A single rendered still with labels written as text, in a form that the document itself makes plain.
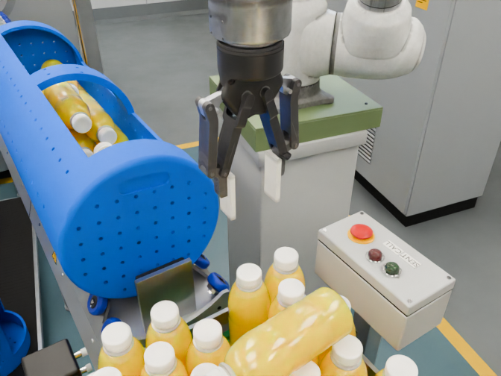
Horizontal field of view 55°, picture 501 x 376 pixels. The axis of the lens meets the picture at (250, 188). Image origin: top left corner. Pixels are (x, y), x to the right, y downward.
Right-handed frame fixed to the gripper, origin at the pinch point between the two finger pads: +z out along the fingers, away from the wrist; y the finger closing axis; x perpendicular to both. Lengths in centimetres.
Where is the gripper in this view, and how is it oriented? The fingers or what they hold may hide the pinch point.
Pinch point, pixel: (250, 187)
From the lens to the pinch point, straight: 64.9
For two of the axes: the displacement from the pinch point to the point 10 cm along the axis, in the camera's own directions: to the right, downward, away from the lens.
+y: -8.4, 3.1, -4.4
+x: 5.4, 4.8, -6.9
